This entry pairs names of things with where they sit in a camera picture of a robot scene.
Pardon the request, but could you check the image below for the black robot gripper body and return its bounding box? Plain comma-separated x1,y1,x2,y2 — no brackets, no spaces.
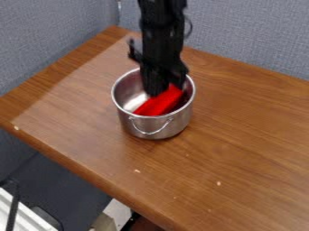
129,17,189,76

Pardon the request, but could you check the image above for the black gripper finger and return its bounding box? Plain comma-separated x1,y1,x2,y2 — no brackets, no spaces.
169,72,186,89
142,67,169,97

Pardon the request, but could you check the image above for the stainless steel pot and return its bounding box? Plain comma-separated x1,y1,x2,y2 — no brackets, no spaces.
112,69,197,140

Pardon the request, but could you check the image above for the red rectangular block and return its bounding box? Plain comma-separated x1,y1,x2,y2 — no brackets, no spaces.
134,85,184,116

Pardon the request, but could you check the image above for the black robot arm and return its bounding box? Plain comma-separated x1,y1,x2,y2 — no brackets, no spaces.
129,0,193,97

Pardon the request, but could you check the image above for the black metal chair frame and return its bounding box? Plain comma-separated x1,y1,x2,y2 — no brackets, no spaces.
0,179,21,231

